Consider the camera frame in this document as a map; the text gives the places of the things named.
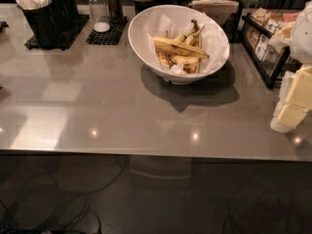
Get black cutlery holder rear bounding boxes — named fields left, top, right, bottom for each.
left=51, top=0, right=78, bottom=31

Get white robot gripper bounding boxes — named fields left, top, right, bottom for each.
left=269, top=1, right=312, bottom=110

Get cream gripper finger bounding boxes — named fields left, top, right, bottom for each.
left=278, top=104, right=307, bottom=127

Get black cutlery holder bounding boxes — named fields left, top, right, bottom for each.
left=19, top=4, right=61, bottom=49
left=51, top=0, right=78, bottom=31

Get black cutlery holder front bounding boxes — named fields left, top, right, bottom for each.
left=19, top=4, right=61, bottom=49

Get dark pepper shaker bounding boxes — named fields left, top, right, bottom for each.
left=106, top=0, right=124, bottom=22

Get black rubber mat right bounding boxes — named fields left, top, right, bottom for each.
left=86, top=18, right=128, bottom=46

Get black condiment packet rack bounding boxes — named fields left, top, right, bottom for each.
left=240, top=14, right=299, bottom=89

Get white ceramic bowl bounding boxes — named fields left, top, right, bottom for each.
left=128, top=5, right=230, bottom=85

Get upright green-stemmed banana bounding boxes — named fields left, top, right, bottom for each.
left=175, top=19, right=203, bottom=45

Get black rubber mat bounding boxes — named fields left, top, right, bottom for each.
left=86, top=18, right=128, bottom=46
left=24, top=15, right=90, bottom=51

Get white paper bowl liner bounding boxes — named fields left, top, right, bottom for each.
left=144, top=6, right=229, bottom=79

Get black cables on floor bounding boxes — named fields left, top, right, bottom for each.
left=0, top=154, right=131, bottom=234

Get lower yellow banana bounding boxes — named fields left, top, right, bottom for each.
left=170, top=55, right=201, bottom=64

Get brown napkin dispenser box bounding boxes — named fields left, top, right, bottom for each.
left=190, top=0, right=240, bottom=24

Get clear salt shaker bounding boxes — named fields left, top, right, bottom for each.
left=88, top=0, right=110, bottom=33

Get black rubber mat left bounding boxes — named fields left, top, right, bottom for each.
left=24, top=15, right=90, bottom=51

